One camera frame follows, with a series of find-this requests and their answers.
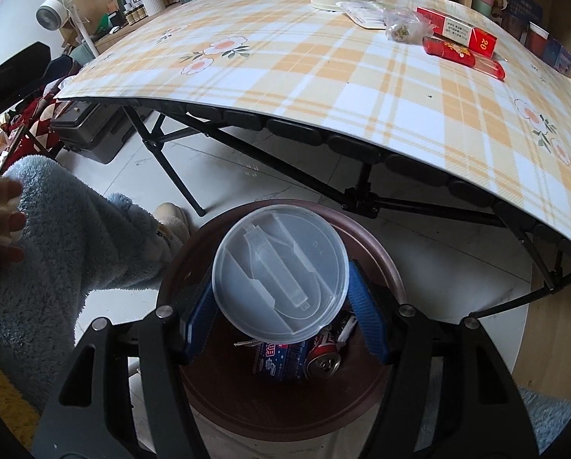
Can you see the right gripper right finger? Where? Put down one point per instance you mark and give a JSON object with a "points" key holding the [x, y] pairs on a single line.
{"points": [[369, 317]]}

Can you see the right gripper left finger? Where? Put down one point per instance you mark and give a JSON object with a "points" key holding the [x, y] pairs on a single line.
{"points": [[198, 311]]}

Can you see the clear plastic round lid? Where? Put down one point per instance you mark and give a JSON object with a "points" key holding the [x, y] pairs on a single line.
{"points": [[281, 274]]}

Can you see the red packet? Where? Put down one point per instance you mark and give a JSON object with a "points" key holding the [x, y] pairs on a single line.
{"points": [[463, 56]]}

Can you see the clear plastic bag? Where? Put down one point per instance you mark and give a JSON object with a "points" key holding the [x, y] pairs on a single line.
{"points": [[406, 26]]}

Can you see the white blister pack card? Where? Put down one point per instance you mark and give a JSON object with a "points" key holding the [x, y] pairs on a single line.
{"points": [[365, 14]]}

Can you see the red cigarette pack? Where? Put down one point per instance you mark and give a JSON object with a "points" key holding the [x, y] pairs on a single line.
{"points": [[460, 32]]}

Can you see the crushed red cola can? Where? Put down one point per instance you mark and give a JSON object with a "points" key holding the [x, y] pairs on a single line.
{"points": [[324, 356]]}

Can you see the small blue cardboard box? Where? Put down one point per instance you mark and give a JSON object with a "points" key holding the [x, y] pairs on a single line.
{"points": [[281, 362]]}

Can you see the brown round trash bin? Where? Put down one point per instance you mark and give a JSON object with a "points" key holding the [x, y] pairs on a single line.
{"points": [[219, 382]]}

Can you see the white desk fan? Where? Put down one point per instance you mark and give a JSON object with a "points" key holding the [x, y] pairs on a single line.
{"points": [[53, 14]]}

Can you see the grey storage case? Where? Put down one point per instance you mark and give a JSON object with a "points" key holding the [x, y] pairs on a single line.
{"points": [[95, 131]]}

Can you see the beige shoe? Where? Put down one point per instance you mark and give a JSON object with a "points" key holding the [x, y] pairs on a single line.
{"points": [[173, 225]]}

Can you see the yellow plaid tablecloth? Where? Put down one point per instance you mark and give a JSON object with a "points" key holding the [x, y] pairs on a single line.
{"points": [[286, 59]]}

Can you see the red paper cup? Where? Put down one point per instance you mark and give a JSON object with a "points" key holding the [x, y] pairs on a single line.
{"points": [[536, 39]]}

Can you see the black folding table frame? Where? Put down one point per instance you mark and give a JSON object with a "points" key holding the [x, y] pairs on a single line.
{"points": [[549, 251]]}

